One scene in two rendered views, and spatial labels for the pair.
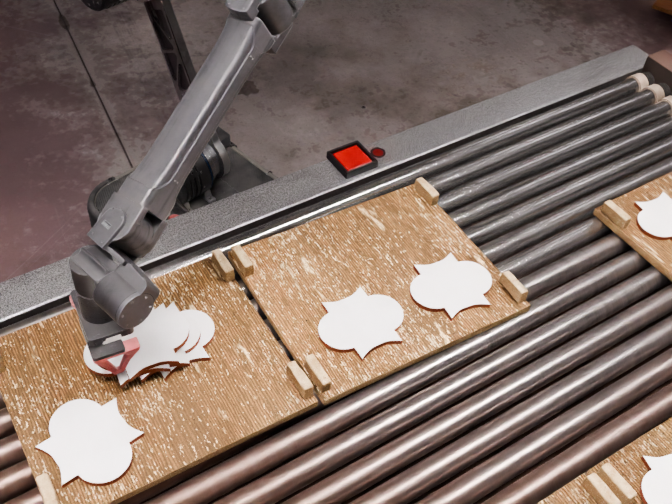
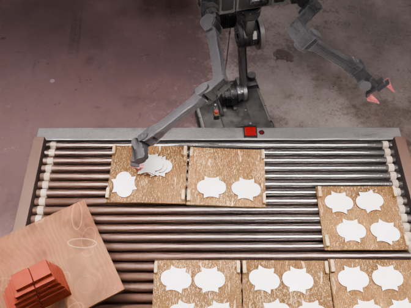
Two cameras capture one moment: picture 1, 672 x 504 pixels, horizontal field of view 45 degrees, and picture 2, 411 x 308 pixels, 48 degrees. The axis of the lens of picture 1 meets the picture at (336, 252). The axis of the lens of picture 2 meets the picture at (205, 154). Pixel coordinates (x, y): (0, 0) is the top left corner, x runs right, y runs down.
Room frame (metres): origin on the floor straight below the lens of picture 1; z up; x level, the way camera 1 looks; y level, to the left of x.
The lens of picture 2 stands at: (-0.10, -0.68, 3.10)
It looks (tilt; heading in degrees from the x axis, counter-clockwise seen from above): 58 degrees down; 35
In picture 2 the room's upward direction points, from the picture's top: 1 degrees clockwise
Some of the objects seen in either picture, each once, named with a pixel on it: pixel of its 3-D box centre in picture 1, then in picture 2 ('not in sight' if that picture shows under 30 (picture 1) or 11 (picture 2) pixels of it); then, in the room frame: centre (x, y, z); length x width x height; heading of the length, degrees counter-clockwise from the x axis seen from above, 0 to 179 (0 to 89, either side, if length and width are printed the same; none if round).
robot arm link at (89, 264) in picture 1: (95, 274); (137, 145); (0.72, 0.33, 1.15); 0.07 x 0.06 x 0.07; 50
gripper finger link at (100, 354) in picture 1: (112, 347); (138, 163); (0.70, 0.32, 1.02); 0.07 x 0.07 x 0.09; 31
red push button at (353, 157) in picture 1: (352, 160); (250, 131); (1.27, -0.02, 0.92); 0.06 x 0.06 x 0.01; 36
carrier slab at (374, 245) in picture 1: (376, 280); (226, 176); (0.95, -0.08, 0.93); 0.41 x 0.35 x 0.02; 124
